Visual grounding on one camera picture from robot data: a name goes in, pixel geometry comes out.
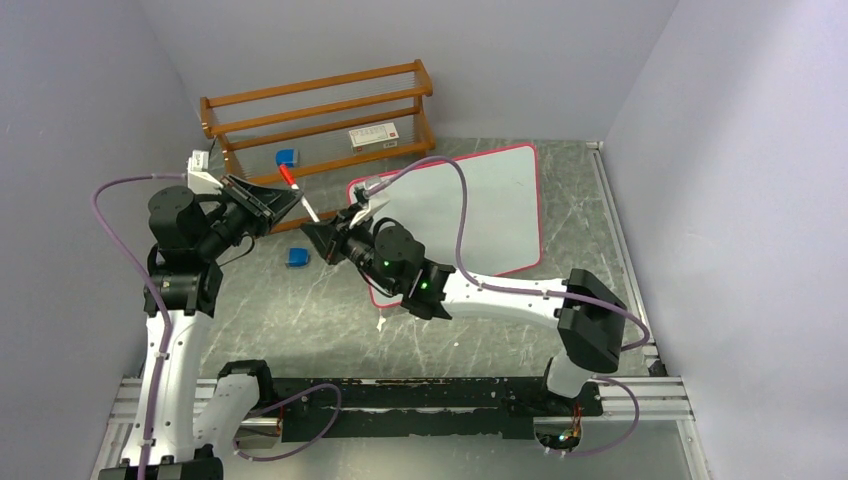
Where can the white red marker box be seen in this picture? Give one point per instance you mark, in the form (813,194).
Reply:
(372,138)

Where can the blue eraser on shelf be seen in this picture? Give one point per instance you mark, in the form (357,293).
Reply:
(288,157)

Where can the blue eraser on table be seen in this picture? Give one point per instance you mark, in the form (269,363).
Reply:
(297,257)

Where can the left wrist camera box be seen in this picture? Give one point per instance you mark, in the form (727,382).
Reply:
(198,178)

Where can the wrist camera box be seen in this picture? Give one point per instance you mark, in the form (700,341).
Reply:
(198,178)
(366,205)

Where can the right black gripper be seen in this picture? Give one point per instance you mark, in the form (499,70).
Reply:
(330,238)

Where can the wooden three-tier shelf rack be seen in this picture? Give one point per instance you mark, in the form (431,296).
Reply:
(314,117)

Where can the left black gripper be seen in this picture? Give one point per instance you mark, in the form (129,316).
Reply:
(265,202)

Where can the pink-framed whiteboard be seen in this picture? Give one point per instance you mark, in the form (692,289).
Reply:
(485,209)

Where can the white red whiteboard marker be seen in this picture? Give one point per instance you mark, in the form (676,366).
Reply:
(290,180)

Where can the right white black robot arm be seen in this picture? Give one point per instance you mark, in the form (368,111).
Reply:
(581,310)

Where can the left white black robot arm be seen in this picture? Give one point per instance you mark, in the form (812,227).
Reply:
(169,439)

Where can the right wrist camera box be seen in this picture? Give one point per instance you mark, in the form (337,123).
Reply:
(366,205)

